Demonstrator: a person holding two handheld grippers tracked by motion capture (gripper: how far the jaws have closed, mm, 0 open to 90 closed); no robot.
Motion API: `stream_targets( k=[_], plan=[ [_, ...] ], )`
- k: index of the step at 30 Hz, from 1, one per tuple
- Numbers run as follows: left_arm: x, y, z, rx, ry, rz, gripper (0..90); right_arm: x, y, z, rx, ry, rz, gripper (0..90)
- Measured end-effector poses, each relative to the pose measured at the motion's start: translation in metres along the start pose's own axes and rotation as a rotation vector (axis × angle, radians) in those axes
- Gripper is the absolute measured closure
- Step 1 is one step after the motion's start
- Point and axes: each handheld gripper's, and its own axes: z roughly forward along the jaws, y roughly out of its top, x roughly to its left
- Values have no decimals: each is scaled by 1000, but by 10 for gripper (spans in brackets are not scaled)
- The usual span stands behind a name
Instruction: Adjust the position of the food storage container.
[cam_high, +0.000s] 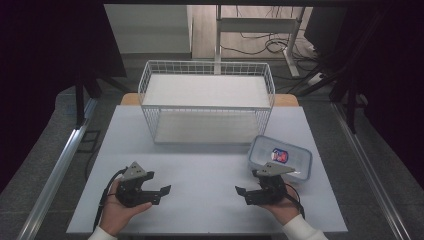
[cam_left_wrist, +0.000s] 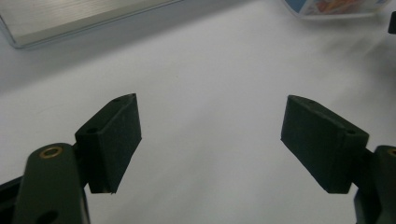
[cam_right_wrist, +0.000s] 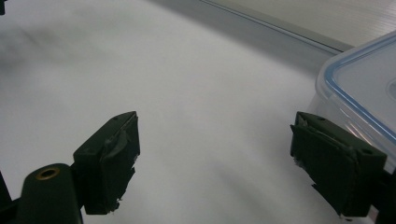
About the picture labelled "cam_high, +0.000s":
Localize clear plastic container blue rim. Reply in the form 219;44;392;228
247;134;314;184

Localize white wire basket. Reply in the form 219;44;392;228
137;59;276;145

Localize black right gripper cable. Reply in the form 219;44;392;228
284;183;306;220

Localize red blue label sticker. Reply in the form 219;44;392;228
271;147;289;164

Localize light wooden table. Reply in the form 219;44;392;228
119;92;300;108

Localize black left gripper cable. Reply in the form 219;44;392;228
92;166;130;232

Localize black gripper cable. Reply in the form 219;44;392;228
284;183;306;220
92;166;130;232

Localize white desk frame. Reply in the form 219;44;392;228
214;4;307;78

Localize black metal stand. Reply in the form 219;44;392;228
73;64;131;130
288;9;384;134

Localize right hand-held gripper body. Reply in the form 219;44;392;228
252;161;296;206

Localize person's left hand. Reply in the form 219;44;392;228
99;179;153;236

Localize black floor cables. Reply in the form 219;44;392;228
219;5;321;73

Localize aluminium rail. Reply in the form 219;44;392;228
331;101;413;240
16;98;98;240

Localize white power strip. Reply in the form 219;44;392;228
306;72;327;87

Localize person's right hand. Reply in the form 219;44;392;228
263;190;301;226

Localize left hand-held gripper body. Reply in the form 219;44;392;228
115;161;156;208

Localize white cabinet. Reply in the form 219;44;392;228
103;3;194;55

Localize dark curtain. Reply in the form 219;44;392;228
0;0;128;195
333;0;424;191

